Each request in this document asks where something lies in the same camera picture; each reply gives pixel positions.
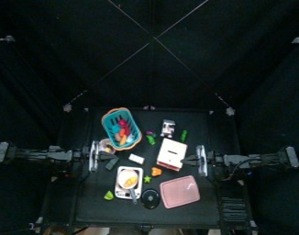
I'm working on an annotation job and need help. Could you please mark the black round lid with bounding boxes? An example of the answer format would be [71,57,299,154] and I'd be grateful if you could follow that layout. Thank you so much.
[141,188,162,210]

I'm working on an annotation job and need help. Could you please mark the pink cutting board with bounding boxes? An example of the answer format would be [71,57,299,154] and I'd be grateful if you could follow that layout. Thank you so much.
[158,174,202,209]

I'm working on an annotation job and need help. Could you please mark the teal basket with orange rim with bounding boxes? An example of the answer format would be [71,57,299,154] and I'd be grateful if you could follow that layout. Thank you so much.
[101,106,143,151]

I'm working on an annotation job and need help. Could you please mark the white and pink toy toaster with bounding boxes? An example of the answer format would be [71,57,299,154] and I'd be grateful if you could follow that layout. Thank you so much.
[157,138,189,173]

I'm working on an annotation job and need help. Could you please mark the toy pan with grey handle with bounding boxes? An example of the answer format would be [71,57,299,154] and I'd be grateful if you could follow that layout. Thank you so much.
[117,169,141,205]

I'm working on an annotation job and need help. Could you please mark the black and white small toy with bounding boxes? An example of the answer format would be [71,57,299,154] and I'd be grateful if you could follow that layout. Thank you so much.
[159,118,177,139]

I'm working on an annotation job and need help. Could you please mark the white toy stove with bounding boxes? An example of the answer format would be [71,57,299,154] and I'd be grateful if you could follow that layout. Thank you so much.
[114,165,145,200]

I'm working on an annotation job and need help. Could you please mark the small white bowl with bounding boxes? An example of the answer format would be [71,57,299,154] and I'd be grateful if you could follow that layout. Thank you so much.
[99,138,117,154]

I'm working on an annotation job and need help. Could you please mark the small white block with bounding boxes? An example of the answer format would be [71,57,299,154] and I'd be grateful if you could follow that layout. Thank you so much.
[127,153,146,165]

